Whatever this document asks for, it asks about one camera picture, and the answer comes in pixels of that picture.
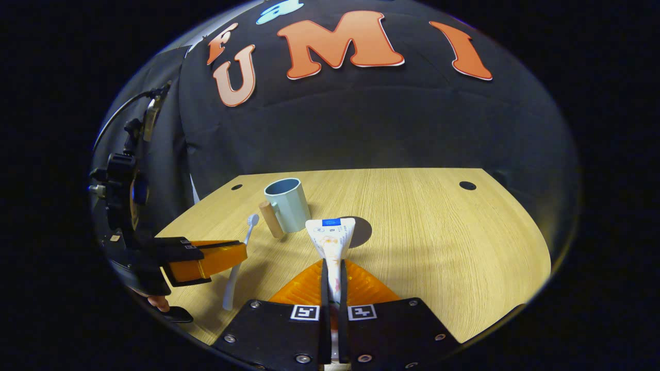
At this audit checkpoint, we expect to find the black backdrop cloth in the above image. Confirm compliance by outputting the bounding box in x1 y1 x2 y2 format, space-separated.
178 0 578 207

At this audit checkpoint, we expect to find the dark grey side curtain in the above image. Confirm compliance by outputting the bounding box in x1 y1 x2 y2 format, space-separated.
111 46 195 238

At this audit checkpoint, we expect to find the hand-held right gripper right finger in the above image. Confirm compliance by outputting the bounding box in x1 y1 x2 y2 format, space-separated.
338 259 462 371

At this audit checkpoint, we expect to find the black cable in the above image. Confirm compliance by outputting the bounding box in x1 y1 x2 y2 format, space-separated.
92 85 171 151

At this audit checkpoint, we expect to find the light blue cup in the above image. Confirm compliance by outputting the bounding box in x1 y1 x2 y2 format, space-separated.
259 178 311 240

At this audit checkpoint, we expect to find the white toothbrush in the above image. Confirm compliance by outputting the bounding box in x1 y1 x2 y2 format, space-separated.
222 214 260 311

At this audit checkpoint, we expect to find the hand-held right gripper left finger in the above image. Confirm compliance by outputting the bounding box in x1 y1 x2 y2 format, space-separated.
211 259 333 371

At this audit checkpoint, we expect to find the white toothpaste tube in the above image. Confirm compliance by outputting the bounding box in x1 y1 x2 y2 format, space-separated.
305 217 356 364

